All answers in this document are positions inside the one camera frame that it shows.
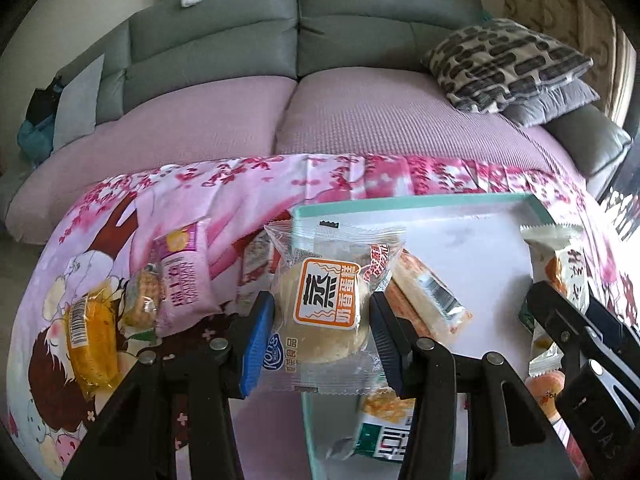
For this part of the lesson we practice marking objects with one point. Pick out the cream snack packet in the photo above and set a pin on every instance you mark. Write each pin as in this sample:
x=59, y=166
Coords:
x=560, y=260

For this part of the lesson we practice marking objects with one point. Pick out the patterned beige curtain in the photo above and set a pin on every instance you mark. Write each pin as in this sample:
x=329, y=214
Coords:
x=560, y=0

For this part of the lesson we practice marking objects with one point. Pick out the red white snack packet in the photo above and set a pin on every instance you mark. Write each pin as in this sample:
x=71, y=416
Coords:
x=252, y=270

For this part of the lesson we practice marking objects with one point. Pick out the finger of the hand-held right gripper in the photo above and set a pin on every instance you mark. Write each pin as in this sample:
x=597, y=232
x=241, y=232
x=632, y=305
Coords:
x=555, y=317
x=612, y=330

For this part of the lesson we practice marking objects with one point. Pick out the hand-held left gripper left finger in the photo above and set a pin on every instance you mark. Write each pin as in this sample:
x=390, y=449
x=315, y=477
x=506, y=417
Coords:
x=257, y=345

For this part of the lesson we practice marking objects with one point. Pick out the yellow snack packet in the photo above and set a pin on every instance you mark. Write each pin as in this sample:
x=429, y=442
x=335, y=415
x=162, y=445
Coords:
x=95, y=345

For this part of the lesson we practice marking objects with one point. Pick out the orange snack packet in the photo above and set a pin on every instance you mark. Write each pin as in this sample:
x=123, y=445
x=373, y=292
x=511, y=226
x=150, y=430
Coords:
x=425, y=285

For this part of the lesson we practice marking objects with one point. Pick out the teal rimmed tray box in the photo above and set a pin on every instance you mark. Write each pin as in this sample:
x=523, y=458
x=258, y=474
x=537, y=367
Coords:
x=475, y=260

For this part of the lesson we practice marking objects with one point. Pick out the pink printed blanket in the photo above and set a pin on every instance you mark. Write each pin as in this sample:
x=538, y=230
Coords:
x=175, y=185

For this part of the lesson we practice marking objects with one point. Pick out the teal cloth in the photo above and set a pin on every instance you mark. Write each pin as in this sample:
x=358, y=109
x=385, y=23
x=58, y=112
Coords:
x=35, y=142

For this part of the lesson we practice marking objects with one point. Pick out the clear steamed cake packet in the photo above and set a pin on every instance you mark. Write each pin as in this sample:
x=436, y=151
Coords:
x=325, y=300

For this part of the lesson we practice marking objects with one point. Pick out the pink sofa cover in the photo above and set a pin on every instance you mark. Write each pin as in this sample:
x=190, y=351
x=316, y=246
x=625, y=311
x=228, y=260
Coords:
x=200, y=125

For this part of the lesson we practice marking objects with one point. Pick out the black bag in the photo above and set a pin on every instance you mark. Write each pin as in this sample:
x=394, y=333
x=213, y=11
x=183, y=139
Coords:
x=42, y=105

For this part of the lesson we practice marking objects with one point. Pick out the grey sofa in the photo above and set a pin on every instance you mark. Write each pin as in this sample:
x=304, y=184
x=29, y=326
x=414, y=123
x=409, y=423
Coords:
x=380, y=0

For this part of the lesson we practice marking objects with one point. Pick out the white green snack packet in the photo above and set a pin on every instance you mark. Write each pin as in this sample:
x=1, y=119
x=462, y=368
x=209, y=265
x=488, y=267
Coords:
x=385, y=435

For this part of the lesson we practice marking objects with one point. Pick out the pink snack packet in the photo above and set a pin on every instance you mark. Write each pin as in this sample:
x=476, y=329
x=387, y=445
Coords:
x=185, y=280

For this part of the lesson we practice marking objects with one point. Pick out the leopard print pillow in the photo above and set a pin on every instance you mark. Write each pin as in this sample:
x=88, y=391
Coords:
x=500, y=60

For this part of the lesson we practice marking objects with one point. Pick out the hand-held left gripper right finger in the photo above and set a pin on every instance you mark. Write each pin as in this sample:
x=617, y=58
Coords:
x=387, y=340

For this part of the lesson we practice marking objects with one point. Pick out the peach snack packet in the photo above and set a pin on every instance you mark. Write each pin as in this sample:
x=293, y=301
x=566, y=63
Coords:
x=545, y=392

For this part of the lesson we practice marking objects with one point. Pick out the light grey pillow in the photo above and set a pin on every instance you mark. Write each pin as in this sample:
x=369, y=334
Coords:
x=77, y=105

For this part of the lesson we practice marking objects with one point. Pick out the clear cookie packet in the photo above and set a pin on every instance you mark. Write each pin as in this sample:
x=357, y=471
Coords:
x=142, y=290

